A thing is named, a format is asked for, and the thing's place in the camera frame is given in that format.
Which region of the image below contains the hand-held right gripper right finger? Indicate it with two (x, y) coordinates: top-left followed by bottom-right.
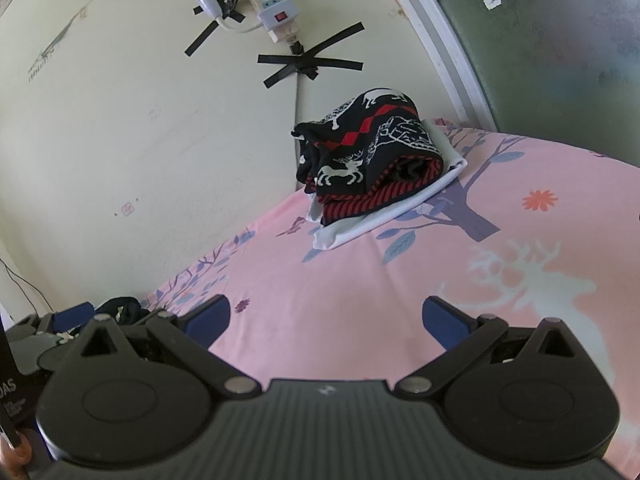
(395, 296), (586, 397)

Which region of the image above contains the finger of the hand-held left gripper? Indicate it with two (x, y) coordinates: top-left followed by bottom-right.
(50, 302), (97, 335)

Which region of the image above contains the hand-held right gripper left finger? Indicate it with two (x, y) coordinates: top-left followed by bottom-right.
(62, 294), (261, 401)

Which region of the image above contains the dark navy garment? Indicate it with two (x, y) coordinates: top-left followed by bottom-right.
(95, 297), (151, 326)

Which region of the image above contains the white cloth garment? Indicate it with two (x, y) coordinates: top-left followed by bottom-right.
(306, 117), (469, 252)

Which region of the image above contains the black reindeer pattern sweater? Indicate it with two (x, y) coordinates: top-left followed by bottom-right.
(291, 87), (446, 227)

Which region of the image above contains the person's left hand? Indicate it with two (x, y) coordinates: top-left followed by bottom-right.
(0, 432), (34, 480)

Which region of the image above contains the pink printed bedsheet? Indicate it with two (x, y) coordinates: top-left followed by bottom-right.
(137, 117), (640, 478)

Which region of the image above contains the frosted window glass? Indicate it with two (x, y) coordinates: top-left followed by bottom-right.
(410, 0), (640, 161)

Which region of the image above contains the white power strip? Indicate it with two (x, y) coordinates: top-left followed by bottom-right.
(245, 0), (301, 45)

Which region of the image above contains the thin black cable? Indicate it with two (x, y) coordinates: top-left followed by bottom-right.
(0, 257), (55, 313)

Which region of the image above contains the grey wall cable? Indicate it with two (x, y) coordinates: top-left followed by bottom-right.
(294, 72), (304, 161)

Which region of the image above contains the white window frame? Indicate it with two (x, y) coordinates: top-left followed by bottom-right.
(370, 0), (498, 133)

